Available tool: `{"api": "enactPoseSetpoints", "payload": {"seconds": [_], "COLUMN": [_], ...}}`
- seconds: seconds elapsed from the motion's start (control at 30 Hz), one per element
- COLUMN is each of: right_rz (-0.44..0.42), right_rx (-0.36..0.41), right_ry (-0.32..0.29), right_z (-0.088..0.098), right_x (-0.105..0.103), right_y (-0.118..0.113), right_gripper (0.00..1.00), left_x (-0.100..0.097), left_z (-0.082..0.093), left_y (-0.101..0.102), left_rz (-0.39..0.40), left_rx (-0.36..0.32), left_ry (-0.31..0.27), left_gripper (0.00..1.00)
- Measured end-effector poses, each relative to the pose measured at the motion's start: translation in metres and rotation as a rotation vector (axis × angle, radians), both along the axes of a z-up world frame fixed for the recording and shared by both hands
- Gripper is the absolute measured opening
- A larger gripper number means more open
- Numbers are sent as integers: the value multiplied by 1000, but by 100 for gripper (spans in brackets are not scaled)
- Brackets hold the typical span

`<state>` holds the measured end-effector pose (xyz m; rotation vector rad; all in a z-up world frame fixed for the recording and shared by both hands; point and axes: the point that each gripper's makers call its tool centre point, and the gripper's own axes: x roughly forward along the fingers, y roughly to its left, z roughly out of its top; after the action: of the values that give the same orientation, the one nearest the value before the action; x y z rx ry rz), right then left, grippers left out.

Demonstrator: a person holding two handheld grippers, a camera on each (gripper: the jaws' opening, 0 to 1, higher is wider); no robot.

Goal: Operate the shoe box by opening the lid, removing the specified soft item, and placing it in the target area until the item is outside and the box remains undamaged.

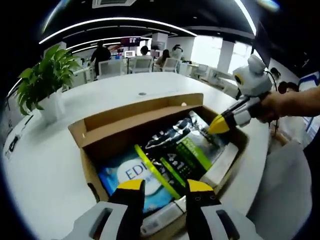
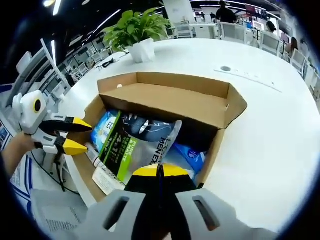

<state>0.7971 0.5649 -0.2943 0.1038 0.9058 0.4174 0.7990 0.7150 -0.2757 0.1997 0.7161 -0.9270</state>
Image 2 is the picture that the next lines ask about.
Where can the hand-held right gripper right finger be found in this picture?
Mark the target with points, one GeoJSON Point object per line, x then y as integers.
{"type": "Point", "coordinates": [180, 212]}

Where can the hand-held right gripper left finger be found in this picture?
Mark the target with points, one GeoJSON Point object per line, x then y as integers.
{"type": "Point", "coordinates": [140, 212]}

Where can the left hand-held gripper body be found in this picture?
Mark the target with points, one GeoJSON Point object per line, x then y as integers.
{"type": "Point", "coordinates": [30, 112]}

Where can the small white bottle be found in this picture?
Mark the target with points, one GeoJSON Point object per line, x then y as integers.
{"type": "Point", "coordinates": [93, 153]}

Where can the blue soft wet wipes pack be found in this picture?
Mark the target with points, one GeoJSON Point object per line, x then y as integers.
{"type": "Point", "coordinates": [100, 130]}

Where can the white printed carton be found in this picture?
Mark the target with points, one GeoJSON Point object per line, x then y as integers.
{"type": "Point", "coordinates": [107, 180]}

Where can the blue soft tissue pack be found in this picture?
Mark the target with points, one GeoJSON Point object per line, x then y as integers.
{"type": "Point", "coordinates": [190, 155]}

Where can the grey green soft pouch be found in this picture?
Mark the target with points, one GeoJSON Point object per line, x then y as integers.
{"type": "Point", "coordinates": [140, 150]}

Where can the cardboard shoe box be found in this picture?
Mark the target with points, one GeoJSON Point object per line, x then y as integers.
{"type": "Point", "coordinates": [175, 100]}

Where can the person's left hand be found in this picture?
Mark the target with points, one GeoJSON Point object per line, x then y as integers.
{"type": "Point", "coordinates": [26, 143]}

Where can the blue framed display board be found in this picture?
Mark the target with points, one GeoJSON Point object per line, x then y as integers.
{"type": "Point", "coordinates": [4, 135]}

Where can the green plant in white pot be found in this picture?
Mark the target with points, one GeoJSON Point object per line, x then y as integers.
{"type": "Point", "coordinates": [140, 25]}

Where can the table power socket strip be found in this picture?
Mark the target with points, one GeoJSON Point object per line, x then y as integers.
{"type": "Point", "coordinates": [250, 75]}

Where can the row of white office chairs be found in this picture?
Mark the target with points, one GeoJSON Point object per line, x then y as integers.
{"type": "Point", "coordinates": [271, 42]}

